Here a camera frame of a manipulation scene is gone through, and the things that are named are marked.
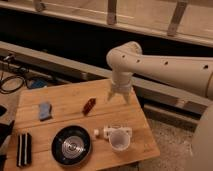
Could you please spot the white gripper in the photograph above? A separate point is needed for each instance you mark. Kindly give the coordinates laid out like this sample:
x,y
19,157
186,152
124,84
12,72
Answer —
x,y
121,82

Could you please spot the dark red pepper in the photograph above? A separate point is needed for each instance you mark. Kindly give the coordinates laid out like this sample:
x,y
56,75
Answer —
x,y
89,105

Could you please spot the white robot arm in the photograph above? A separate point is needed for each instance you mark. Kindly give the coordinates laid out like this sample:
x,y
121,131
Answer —
x,y
193,74

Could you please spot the wooden board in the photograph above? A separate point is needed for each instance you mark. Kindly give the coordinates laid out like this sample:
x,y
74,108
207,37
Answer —
x,y
67,104

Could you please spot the white toy faucet piece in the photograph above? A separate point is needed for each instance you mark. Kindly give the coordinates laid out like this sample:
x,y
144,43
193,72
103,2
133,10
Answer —
x,y
107,130

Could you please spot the white plastic cup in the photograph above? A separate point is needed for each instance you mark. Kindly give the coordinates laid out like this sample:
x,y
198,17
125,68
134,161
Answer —
x,y
119,140

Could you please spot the blue box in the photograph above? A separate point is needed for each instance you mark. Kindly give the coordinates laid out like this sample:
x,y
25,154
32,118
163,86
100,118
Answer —
x,y
37,83

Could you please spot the black and white striped block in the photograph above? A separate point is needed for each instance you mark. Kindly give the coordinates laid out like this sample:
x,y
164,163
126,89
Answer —
x,y
24,150

